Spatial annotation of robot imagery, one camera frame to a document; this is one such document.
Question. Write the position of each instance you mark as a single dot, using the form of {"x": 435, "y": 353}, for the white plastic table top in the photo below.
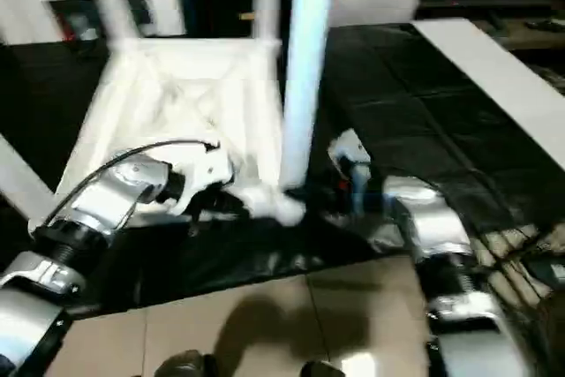
{"x": 177, "y": 103}

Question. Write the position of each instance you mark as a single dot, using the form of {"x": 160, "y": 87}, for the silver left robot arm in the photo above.
{"x": 97, "y": 218}

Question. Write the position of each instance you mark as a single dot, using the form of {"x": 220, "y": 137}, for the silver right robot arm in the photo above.
{"x": 441, "y": 245}

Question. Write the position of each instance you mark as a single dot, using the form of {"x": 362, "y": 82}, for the black work mat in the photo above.
{"x": 424, "y": 112}

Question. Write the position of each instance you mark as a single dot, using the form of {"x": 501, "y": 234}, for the white sheet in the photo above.
{"x": 494, "y": 68}

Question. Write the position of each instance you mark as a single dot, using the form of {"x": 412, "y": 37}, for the small yellow label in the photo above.
{"x": 247, "y": 16}

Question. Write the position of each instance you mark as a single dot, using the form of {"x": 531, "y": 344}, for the brown low bench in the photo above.
{"x": 512, "y": 19}

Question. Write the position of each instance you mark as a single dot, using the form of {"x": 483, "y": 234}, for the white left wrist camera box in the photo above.
{"x": 207, "y": 174}

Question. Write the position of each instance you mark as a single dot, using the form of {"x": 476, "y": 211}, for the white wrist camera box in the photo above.
{"x": 207, "y": 174}
{"x": 351, "y": 152}

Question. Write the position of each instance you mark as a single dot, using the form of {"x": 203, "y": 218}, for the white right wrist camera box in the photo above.
{"x": 351, "y": 152}

